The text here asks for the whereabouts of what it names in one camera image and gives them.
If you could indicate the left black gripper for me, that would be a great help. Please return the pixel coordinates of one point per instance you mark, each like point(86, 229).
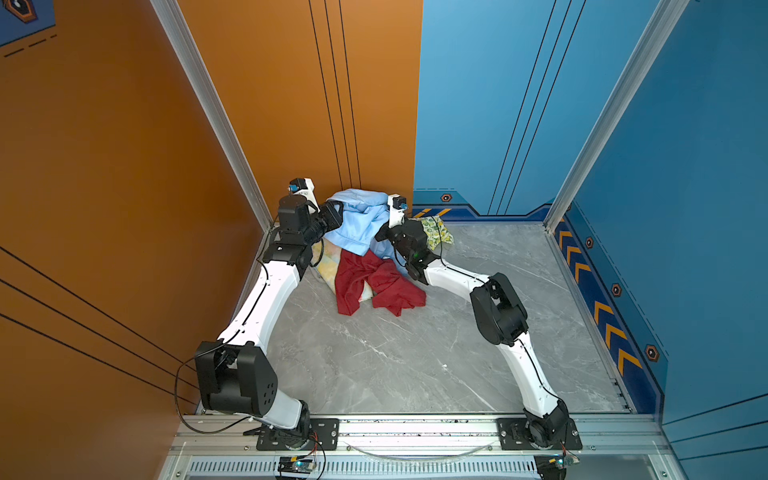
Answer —
point(331, 220)

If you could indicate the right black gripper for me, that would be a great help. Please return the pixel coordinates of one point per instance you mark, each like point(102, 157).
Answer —
point(383, 233)

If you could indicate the light blue cloth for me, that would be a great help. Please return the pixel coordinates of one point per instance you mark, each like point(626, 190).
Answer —
point(364, 213)

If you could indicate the pastel floral cloth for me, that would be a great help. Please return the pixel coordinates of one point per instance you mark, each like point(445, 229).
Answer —
point(328, 268)

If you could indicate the dark red cloth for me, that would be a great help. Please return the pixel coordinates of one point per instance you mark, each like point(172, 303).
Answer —
point(391, 290)

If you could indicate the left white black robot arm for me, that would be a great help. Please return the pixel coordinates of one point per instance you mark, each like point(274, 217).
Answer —
point(233, 372)

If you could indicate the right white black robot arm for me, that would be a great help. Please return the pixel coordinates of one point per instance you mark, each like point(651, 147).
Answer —
point(501, 319)

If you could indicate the lemon print cloth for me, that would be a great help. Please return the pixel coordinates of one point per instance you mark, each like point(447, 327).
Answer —
point(437, 233)

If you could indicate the left green circuit board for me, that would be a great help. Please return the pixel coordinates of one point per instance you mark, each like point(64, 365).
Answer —
point(296, 467)

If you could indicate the green circuit board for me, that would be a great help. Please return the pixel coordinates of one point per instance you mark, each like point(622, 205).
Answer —
point(296, 467)
point(563, 462)

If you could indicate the right green circuit board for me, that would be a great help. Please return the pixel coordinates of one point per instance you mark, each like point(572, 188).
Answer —
point(563, 462)

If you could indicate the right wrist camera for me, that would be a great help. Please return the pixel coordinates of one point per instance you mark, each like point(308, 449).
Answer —
point(398, 207)

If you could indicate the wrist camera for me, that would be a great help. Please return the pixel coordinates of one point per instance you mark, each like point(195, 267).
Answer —
point(304, 187)
point(398, 207)

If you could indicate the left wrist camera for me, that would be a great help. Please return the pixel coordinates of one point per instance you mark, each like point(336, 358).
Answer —
point(304, 187)

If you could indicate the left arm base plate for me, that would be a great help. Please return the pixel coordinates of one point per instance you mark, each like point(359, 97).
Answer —
point(322, 433)

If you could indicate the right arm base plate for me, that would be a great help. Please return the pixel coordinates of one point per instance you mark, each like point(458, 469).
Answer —
point(522, 434)

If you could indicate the aluminium front rail frame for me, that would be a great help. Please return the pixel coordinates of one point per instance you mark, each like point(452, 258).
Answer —
point(425, 446)

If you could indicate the left aluminium corner post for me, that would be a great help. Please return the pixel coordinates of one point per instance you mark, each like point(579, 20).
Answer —
point(176, 29)

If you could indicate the aluminium corner post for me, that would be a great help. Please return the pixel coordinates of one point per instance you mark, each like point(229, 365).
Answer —
point(652, 40)
point(176, 29)

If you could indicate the right aluminium corner post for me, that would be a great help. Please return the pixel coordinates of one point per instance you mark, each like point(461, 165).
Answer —
point(652, 40)

